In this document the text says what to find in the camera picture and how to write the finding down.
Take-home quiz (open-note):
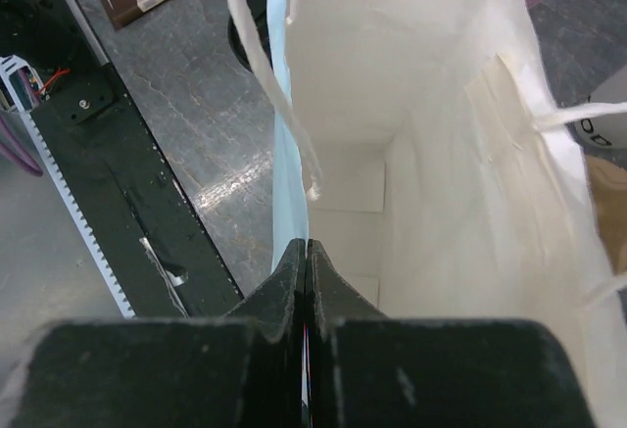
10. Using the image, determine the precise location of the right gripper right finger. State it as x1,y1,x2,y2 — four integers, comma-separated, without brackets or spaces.
306,241,595,427

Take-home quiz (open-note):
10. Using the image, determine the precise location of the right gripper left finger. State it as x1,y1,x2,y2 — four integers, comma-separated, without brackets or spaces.
1,239,307,427

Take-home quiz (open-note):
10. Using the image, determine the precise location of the light blue paper bag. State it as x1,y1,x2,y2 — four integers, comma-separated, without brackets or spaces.
227,0,626,427

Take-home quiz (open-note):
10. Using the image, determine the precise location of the black coffee cup lid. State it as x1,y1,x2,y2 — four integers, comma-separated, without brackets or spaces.
227,0,275,76

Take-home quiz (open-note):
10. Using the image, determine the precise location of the stack of white paper cups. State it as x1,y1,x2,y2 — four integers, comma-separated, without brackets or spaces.
572,67,626,151

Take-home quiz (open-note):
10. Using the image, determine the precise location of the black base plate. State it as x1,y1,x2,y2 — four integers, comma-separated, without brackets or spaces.
1,0,242,317

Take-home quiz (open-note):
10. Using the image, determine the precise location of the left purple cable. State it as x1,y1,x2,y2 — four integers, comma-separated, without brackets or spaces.
0,114,45,177

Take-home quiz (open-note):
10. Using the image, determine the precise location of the white cable duct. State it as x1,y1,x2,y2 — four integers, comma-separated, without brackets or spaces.
1,56,136,318

